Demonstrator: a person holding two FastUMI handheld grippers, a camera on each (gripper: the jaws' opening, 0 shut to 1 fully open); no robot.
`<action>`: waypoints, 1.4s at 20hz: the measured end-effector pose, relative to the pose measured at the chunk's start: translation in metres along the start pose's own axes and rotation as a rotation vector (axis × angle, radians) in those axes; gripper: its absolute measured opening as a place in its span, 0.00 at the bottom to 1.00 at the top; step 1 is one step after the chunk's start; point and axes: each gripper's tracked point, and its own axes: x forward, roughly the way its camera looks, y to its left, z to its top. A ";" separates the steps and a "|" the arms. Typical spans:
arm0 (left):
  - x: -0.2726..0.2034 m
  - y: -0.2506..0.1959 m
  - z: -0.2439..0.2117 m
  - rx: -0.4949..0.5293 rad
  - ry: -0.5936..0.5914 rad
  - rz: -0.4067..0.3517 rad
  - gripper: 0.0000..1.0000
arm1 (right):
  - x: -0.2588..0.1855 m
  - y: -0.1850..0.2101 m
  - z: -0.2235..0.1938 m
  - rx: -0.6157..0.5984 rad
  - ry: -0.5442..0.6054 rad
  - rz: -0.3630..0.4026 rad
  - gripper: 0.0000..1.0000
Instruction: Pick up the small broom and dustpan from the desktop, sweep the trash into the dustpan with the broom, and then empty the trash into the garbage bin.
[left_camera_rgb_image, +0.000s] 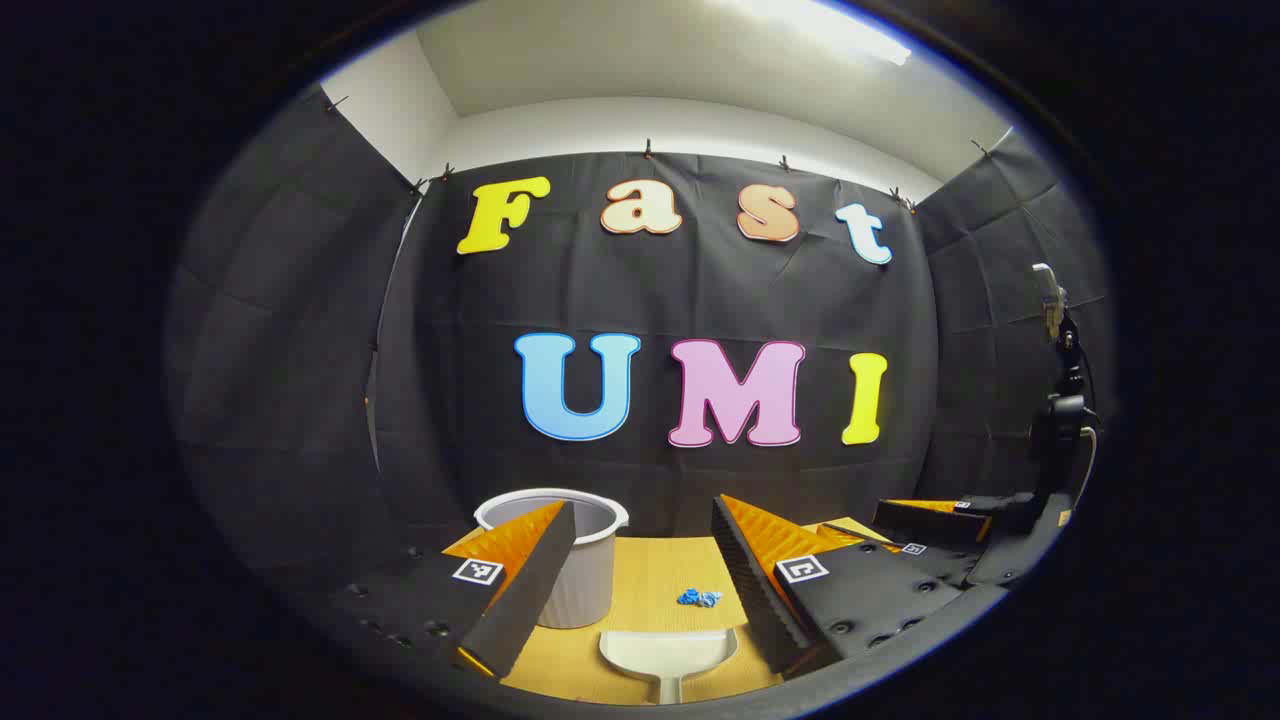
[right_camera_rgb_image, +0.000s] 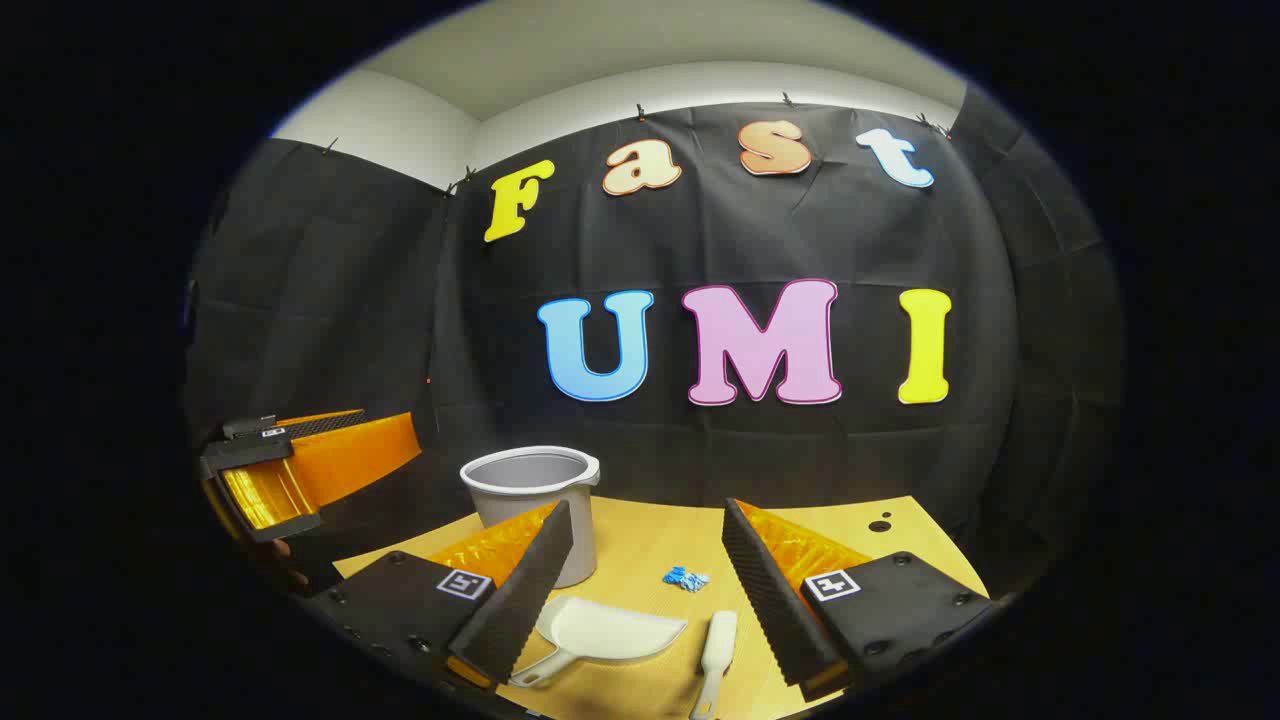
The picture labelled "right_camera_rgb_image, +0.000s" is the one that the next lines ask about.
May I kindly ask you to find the white plastic garbage bin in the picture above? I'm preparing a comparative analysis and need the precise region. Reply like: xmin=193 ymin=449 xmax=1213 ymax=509
xmin=460 ymin=445 xmax=601 ymax=589

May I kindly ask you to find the small white broom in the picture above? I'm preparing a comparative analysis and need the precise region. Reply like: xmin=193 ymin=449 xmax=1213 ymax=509
xmin=688 ymin=610 xmax=739 ymax=720

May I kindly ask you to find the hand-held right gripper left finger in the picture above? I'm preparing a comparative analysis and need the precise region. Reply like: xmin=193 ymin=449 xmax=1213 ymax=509
xmin=298 ymin=498 xmax=577 ymax=691

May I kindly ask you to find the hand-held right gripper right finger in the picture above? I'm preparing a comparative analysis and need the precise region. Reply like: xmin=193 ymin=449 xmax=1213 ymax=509
xmin=720 ymin=495 xmax=995 ymax=703

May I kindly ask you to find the wooden desktop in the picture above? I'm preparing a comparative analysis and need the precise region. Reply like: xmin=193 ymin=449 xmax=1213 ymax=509
xmin=330 ymin=495 xmax=991 ymax=720

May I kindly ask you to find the white plastic dustpan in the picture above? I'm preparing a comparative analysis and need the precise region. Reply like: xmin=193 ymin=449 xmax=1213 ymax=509
xmin=508 ymin=595 xmax=689 ymax=689

